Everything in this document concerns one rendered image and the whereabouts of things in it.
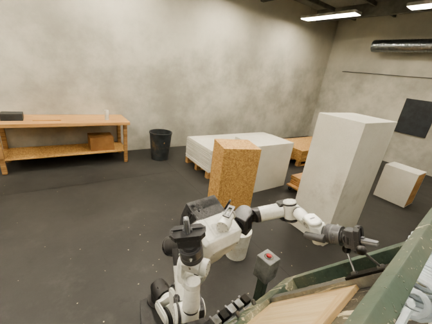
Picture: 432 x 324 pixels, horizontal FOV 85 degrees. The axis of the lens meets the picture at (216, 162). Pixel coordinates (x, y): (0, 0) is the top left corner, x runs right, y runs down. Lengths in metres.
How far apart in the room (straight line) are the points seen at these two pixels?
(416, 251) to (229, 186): 2.77
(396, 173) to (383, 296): 5.71
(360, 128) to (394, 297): 2.96
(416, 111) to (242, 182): 6.89
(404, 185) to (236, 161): 3.91
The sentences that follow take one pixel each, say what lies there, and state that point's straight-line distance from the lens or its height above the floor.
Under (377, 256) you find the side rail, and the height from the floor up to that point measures 1.38.
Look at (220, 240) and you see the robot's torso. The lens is 1.25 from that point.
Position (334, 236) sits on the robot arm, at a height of 1.48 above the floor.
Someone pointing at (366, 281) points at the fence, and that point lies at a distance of 1.22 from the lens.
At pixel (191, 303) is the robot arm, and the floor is 1.25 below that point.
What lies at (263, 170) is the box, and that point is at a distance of 4.57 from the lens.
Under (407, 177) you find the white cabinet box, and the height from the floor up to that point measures 0.60.
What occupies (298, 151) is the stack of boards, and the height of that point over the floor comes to 0.40.
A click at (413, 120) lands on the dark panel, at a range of 9.13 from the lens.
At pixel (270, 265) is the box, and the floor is 0.93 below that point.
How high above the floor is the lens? 2.11
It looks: 21 degrees down
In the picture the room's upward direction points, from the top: 7 degrees clockwise
